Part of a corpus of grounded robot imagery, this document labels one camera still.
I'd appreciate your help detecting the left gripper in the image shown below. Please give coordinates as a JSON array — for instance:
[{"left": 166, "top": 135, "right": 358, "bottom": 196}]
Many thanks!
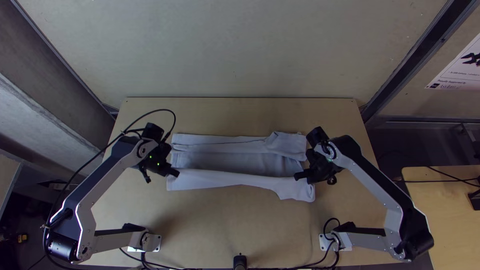
[{"left": 155, "top": 160, "right": 181, "bottom": 178}]

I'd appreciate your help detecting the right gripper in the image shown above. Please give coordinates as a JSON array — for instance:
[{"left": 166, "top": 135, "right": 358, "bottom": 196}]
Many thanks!
[{"left": 293, "top": 148, "right": 332, "bottom": 185}]

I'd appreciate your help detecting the light grey t-shirt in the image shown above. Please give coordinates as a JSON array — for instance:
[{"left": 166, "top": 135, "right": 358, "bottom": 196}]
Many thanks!
[{"left": 166, "top": 131, "right": 317, "bottom": 203}]

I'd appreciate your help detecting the pale wooden side table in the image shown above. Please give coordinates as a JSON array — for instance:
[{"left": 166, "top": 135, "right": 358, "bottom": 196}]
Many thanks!
[{"left": 401, "top": 164, "right": 480, "bottom": 270}]

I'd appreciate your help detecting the white paper poster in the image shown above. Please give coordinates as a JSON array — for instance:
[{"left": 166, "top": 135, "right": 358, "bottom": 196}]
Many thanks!
[{"left": 424, "top": 32, "right": 480, "bottom": 92}]

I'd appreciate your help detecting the black cable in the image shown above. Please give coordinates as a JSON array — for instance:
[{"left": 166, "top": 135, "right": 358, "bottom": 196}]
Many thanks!
[
  {"left": 292, "top": 217, "right": 342, "bottom": 270},
  {"left": 119, "top": 247, "right": 233, "bottom": 270},
  {"left": 42, "top": 108, "right": 177, "bottom": 260},
  {"left": 403, "top": 166, "right": 480, "bottom": 188}
]

